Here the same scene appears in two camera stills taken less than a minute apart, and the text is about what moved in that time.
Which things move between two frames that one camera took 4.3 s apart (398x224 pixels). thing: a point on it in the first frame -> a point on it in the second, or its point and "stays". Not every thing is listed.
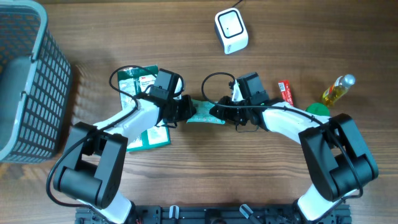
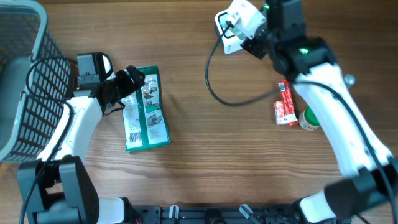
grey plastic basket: (35, 83) stays
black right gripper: (224, 114) -> (250, 46)
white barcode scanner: (231, 30) stays
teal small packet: (203, 109) -> (236, 31)
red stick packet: (286, 90) stays
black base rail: (214, 214) stays
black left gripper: (185, 107) -> (127, 86)
